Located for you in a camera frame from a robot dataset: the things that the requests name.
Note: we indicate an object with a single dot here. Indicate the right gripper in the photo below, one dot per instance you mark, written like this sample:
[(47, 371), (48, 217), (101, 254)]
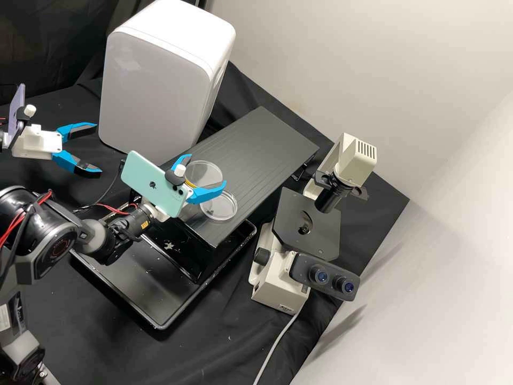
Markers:
[(157, 212)]

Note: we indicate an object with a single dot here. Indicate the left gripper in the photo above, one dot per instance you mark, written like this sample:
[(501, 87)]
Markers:
[(38, 144)]

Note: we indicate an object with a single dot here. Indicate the petri dish lid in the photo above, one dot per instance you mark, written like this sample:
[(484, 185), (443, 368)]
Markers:
[(206, 172)]

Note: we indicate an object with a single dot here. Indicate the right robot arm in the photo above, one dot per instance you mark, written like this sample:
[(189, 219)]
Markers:
[(40, 240)]

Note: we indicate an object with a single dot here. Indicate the petri dish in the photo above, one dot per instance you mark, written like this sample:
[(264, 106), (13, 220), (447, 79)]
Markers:
[(220, 206)]

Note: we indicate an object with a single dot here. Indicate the black platform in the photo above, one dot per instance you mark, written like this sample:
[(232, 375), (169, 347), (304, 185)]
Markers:
[(256, 160)]

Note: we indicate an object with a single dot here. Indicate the white box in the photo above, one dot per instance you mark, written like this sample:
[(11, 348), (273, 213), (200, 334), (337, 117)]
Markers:
[(160, 80)]

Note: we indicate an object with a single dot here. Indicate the black tray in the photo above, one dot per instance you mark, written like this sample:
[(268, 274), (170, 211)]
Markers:
[(160, 292)]

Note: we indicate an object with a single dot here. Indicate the cream microscope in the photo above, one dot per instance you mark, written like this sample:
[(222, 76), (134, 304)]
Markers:
[(280, 276)]

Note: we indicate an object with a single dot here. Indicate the right wrist camera phone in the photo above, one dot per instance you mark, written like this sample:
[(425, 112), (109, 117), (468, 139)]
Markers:
[(154, 184)]

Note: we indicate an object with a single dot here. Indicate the wrist camera phone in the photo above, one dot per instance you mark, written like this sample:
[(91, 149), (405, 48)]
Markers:
[(154, 184), (17, 116)]

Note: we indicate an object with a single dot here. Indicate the left wrist camera phone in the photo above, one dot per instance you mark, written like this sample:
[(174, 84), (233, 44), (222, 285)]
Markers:
[(17, 116)]

